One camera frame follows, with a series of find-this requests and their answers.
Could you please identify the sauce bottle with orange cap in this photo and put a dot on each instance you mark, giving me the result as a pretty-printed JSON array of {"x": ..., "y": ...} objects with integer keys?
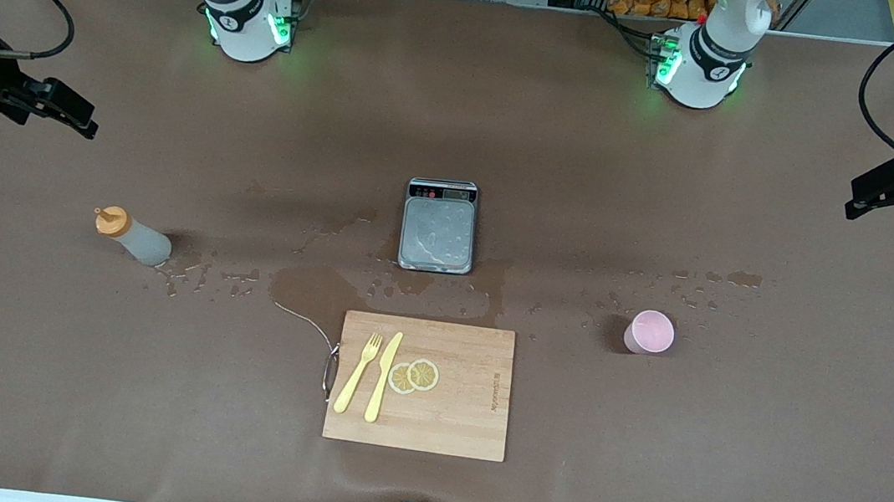
[{"x": 137, "y": 239}]

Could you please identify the pink plastic cup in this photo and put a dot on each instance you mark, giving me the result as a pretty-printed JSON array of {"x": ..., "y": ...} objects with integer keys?
[{"x": 650, "y": 331}]

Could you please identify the silver digital kitchen scale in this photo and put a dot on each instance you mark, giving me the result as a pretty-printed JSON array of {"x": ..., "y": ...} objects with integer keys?
[{"x": 438, "y": 233}]

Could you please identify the yellow plastic fork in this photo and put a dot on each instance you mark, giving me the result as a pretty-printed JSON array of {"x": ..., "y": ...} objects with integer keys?
[{"x": 354, "y": 379}]

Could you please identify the yellow plastic knife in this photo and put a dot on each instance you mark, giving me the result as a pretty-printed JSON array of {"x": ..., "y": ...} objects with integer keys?
[{"x": 381, "y": 378}]

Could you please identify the lemon slice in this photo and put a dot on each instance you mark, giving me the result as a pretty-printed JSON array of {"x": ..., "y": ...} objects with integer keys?
[
  {"x": 424, "y": 375},
  {"x": 400, "y": 379}
]

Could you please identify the wooden cutting board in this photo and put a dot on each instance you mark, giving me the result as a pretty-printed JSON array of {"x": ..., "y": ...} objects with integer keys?
[{"x": 463, "y": 404}]

